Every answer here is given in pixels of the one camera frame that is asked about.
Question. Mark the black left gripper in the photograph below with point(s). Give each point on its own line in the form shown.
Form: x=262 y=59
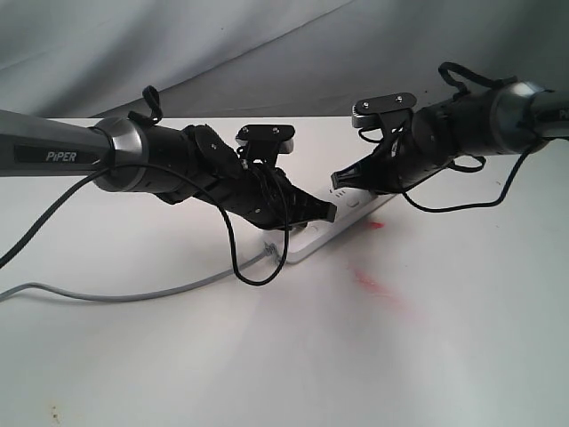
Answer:
x=263 y=196

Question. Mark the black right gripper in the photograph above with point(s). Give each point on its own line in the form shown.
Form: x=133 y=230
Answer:
x=406 y=162

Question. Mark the white five-outlet power strip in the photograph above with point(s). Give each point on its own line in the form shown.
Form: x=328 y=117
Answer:
x=352 y=206

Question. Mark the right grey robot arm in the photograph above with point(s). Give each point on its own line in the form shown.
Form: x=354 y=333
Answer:
x=510 y=120

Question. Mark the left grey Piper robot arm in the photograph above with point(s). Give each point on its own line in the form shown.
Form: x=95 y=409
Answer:
x=174 y=165

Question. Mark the grey backdrop cloth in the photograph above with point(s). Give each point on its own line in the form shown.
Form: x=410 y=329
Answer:
x=264 y=58

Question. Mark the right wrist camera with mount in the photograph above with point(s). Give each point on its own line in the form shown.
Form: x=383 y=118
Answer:
x=386 y=112

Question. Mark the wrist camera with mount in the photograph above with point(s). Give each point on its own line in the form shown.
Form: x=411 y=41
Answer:
x=264 y=143
x=386 y=112

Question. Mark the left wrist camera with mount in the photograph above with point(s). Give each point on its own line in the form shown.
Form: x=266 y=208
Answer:
x=264 y=143

